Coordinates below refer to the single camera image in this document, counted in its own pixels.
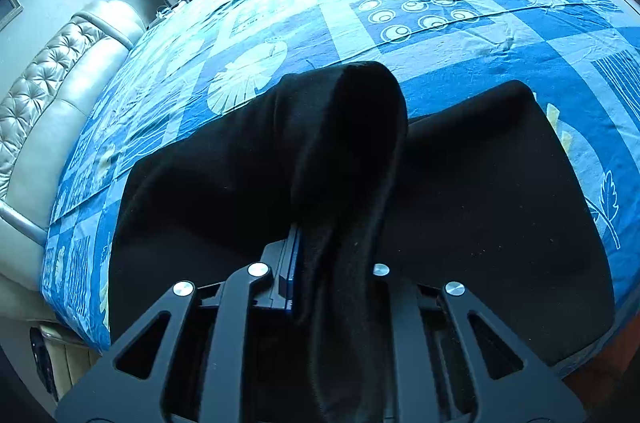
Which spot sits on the blue patterned bed sheet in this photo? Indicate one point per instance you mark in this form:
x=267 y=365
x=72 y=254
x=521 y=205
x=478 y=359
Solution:
x=450 y=53

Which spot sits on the beige tufted leather headboard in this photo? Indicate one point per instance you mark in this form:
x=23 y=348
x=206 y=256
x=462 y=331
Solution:
x=65 y=103

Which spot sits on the beige leather bed base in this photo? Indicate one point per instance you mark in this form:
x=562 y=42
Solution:
x=75 y=363

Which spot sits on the black studded pants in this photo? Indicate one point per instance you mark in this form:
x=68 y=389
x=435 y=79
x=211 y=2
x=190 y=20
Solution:
x=475 y=203

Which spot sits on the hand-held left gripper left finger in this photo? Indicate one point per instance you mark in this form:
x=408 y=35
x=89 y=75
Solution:
x=292 y=275

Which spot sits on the framed wall picture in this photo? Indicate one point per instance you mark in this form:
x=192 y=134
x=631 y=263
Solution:
x=7 y=5

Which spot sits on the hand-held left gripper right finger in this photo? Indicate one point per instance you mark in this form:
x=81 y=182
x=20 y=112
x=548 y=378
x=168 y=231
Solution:
x=400 y=303

